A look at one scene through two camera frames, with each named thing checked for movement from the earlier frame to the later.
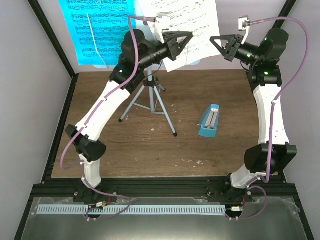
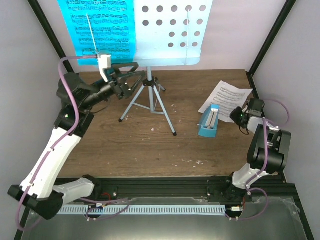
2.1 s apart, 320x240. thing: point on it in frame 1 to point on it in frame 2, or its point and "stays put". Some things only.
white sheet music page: x=198 y=17 to x=228 y=97
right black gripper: x=232 y=40 to x=234 y=114
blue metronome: x=208 y=126 stays put
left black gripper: x=173 y=48 to x=122 y=89
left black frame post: x=47 y=26 stays put
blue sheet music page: x=97 y=28 stays put
